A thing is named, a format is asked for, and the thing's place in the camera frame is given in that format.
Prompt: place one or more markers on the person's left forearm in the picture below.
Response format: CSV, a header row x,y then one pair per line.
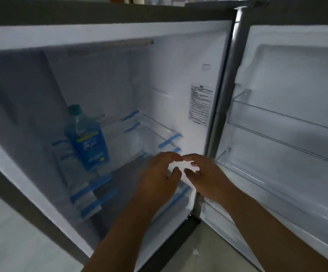
x,y
124,237

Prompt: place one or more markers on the person's left thumb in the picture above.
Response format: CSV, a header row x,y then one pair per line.
x,y
176,174

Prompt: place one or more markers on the person's left hand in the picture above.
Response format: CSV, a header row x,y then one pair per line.
x,y
154,184

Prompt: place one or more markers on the person's right forearm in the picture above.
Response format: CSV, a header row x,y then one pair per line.
x,y
266,232

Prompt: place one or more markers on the large glass fridge shelf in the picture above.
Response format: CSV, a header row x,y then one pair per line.
x,y
124,172

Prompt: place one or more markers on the blue tape strips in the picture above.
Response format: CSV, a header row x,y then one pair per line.
x,y
91,189

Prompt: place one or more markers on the grey open refrigerator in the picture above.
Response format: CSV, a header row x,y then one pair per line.
x,y
25,82

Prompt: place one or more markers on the clear narrow door rack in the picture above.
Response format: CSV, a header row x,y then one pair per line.
x,y
280,121

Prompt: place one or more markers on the white printed label sticker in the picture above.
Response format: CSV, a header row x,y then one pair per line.
x,y
200,104

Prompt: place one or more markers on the grey fridge light bar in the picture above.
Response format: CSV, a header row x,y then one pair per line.
x,y
110,48

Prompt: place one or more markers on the grey refrigerator door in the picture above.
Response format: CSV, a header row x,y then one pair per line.
x,y
294,67

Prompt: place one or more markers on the person's right thumb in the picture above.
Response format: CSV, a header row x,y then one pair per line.
x,y
190,174

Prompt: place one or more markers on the blue liquid plastic bottle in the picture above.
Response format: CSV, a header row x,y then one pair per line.
x,y
87,138

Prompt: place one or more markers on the clear deep door rack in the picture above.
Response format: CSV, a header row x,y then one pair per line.
x,y
280,192

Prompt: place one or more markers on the person's right hand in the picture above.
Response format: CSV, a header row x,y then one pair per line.
x,y
212,184

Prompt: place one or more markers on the small glass fridge shelf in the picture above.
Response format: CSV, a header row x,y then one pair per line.
x,y
144,130

